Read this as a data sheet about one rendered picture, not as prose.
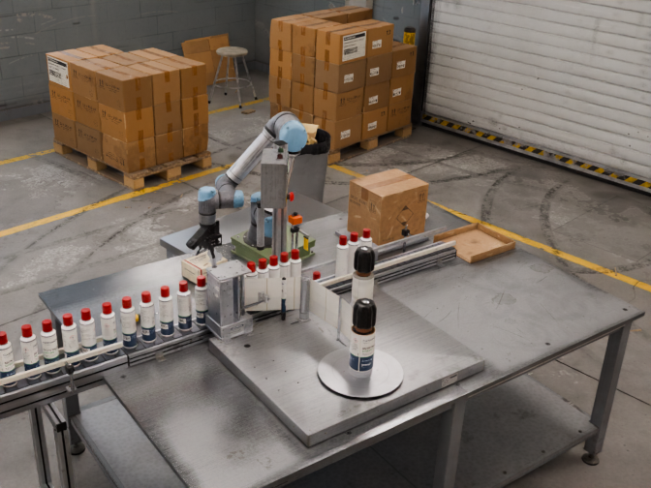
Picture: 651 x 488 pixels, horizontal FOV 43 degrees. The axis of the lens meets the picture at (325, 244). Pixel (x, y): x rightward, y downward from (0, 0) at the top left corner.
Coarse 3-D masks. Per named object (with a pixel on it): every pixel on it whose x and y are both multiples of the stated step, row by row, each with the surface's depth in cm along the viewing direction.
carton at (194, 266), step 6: (204, 252) 368; (192, 258) 363; (198, 258) 363; (204, 258) 363; (222, 258) 364; (186, 264) 358; (192, 264) 357; (198, 264) 357; (204, 264) 357; (210, 264) 358; (186, 270) 359; (192, 270) 356; (198, 270) 352; (204, 270) 355; (186, 276) 361; (192, 276) 357
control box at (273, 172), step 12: (264, 156) 320; (276, 156) 320; (264, 168) 314; (276, 168) 314; (264, 180) 316; (276, 180) 316; (264, 192) 318; (276, 192) 318; (264, 204) 321; (276, 204) 321
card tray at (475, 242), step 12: (468, 228) 415; (480, 228) 416; (444, 240) 405; (456, 240) 406; (468, 240) 406; (480, 240) 407; (492, 240) 407; (504, 240) 405; (456, 252) 394; (468, 252) 395; (480, 252) 395; (492, 252) 392
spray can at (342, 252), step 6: (342, 240) 347; (342, 246) 348; (348, 246) 349; (336, 252) 350; (342, 252) 348; (348, 252) 350; (336, 258) 351; (342, 258) 349; (336, 264) 352; (342, 264) 351; (336, 270) 353; (342, 270) 352; (336, 276) 354
